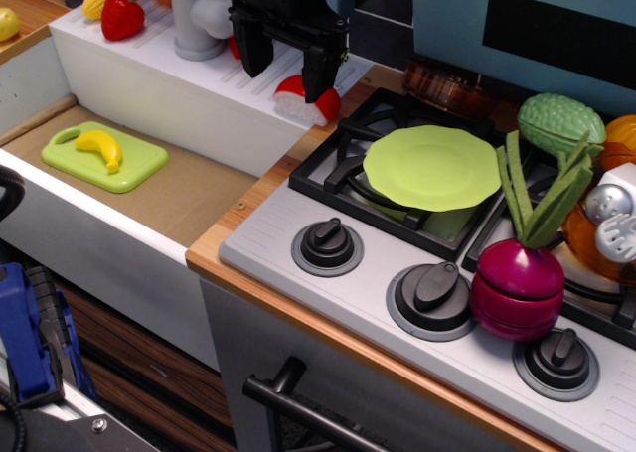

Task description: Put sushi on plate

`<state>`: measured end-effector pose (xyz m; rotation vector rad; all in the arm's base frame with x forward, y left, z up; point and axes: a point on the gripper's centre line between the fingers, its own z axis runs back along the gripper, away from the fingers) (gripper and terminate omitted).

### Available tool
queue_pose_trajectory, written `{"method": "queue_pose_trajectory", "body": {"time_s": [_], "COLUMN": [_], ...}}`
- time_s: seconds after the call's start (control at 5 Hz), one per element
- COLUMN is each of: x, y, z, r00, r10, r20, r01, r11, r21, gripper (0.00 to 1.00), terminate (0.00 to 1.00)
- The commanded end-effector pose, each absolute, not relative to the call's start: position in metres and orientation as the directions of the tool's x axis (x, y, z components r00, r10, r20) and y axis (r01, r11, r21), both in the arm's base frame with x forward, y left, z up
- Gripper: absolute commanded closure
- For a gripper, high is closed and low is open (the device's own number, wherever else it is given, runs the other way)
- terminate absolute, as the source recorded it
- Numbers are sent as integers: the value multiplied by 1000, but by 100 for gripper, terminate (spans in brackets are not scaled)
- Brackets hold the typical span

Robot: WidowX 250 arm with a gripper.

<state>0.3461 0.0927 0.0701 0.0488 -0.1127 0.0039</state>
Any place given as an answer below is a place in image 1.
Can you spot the green toy cutting board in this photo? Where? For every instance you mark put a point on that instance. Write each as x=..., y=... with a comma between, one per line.
x=140, y=160

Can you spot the black middle stove knob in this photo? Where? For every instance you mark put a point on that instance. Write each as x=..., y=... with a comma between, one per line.
x=431, y=302

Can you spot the yellow toy potato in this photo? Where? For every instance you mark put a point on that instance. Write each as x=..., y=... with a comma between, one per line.
x=9, y=24

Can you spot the grey toy faucet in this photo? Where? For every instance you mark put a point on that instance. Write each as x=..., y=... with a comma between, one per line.
x=202, y=28

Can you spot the black stove knob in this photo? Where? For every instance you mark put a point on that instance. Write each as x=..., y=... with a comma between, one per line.
x=327, y=249
x=431, y=302
x=559, y=366

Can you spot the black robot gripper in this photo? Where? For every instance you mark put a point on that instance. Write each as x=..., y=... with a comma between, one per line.
x=310, y=26

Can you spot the light green toy plate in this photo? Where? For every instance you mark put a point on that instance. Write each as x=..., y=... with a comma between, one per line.
x=433, y=168

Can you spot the black stove burner grate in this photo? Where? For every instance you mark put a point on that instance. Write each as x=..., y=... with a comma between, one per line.
x=334, y=176

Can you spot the black left stove knob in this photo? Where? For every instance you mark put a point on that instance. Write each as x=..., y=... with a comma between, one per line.
x=327, y=249

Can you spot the green toy bitter gourd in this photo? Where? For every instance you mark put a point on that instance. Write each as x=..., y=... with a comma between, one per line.
x=556, y=123

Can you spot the purple toy beet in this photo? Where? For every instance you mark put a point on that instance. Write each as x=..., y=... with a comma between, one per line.
x=518, y=287

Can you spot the silver toy salt shaker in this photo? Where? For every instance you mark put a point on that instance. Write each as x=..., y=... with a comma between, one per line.
x=605, y=201

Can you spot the white toy sink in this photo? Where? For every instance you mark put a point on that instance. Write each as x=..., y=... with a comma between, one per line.
x=217, y=123

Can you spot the red toy strawberry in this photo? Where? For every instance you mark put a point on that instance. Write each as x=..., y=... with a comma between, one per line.
x=121, y=19

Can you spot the black right stove knob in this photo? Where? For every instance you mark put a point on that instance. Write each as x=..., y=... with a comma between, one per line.
x=559, y=366

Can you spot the blue clamp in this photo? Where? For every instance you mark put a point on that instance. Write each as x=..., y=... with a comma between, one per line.
x=40, y=338

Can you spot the orange toy pumpkin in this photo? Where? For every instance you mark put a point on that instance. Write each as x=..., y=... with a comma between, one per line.
x=619, y=146

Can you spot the black oven door handle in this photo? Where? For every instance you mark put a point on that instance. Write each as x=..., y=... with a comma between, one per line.
x=276, y=395

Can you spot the yellow toy banana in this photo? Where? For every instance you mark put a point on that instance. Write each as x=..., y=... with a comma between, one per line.
x=105, y=144

